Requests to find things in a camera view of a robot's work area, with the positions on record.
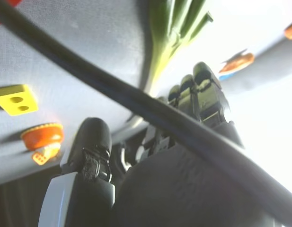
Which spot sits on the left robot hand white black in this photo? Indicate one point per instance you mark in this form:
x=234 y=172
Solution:
x=179 y=189

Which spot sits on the yellow rectangular two-hole block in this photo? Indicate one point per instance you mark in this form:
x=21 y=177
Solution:
x=15 y=99

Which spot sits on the orange toy chicken drumstick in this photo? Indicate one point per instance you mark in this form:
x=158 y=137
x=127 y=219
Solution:
x=291 y=30

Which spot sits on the orange toy cake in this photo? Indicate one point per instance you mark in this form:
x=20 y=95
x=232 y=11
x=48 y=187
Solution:
x=42 y=137

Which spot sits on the blue square four-hole block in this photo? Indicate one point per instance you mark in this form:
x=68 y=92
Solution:
x=226 y=76

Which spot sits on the red block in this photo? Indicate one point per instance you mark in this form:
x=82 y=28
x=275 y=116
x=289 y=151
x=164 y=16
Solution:
x=1 y=14

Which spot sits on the orange toy croissant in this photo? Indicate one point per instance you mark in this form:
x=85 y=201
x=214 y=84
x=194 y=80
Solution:
x=238 y=61

